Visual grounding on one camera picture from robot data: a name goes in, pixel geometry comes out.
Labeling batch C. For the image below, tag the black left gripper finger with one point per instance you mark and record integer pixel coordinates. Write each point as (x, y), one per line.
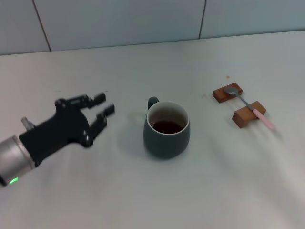
(100, 97)
(109, 109)

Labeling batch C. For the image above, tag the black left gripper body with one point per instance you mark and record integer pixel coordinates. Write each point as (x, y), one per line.
(64, 126)

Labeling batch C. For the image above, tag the grey ceramic mug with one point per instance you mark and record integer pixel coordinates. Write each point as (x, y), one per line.
(166, 145)

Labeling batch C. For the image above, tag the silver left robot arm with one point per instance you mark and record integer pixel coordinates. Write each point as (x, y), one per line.
(13, 157)

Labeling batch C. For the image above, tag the silver left connector plug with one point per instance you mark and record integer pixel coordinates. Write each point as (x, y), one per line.
(26, 123)

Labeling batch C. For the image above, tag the dark flat wooden block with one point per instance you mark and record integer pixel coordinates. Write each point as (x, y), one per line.
(220, 95)

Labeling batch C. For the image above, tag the light brown wooden block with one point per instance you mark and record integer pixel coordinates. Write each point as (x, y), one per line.
(245, 117)

